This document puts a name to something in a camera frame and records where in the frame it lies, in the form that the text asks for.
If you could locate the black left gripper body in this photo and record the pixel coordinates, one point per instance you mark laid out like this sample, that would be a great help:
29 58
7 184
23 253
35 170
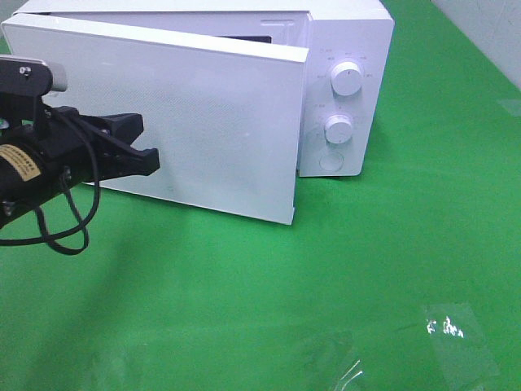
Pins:
42 150

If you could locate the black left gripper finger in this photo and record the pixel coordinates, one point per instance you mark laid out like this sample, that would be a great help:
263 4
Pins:
112 129
119 161

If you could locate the white microwave door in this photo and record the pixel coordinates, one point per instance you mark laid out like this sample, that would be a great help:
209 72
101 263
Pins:
220 93

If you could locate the round white door-release button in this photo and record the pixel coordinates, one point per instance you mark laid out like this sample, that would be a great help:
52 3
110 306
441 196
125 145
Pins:
331 162

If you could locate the white timer knob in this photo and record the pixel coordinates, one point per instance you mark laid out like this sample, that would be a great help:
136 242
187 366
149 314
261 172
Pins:
338 129

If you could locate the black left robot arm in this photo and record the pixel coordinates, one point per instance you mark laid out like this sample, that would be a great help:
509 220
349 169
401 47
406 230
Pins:
41 143

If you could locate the upper white power knob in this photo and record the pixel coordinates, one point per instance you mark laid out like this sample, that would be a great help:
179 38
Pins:
346 78

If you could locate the white microwave oven body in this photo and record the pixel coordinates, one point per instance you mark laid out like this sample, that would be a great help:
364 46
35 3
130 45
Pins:
336 31

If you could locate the clear tape patch centre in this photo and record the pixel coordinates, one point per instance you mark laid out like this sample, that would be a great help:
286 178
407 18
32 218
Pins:
330 361

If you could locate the clear tape patch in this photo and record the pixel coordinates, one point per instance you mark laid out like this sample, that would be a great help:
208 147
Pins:
330 361
460 347

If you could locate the clear tape patch right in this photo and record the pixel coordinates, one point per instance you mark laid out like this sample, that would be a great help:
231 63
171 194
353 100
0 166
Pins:
460 347

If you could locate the left wrist camera mount bracket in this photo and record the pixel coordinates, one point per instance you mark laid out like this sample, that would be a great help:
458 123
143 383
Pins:
31 77

